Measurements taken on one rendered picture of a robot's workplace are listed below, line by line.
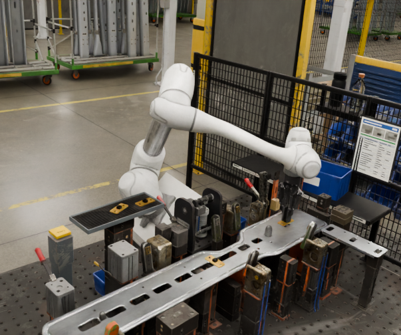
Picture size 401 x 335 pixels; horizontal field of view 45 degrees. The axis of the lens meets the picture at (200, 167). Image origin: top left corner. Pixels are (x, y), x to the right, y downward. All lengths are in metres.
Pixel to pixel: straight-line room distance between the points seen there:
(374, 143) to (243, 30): 2.26
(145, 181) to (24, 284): 0.73
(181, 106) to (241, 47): 2.62
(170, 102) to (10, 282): 1.11
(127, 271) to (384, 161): 1.40
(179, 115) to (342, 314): 1.14
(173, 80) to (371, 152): 1.10
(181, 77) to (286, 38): 2.20
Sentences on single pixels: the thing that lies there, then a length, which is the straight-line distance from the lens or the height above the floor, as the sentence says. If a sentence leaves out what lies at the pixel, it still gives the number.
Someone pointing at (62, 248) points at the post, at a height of 1.11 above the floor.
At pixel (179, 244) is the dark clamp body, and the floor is 1.02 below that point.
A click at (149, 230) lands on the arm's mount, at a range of 2.56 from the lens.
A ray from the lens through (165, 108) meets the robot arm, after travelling 1.98.
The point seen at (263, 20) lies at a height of 1.68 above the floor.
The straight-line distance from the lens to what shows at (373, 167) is 2.62.
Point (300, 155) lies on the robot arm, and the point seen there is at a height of 1.43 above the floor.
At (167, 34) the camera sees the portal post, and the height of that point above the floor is 0.91.
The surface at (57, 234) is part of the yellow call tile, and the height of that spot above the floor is 1.16.
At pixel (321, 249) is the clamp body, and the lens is 2.13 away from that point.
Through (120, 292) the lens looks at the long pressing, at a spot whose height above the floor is 1.00.
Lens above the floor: 2.10
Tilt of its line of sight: 23 degrees down
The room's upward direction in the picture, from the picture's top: 4 degrees clockwise
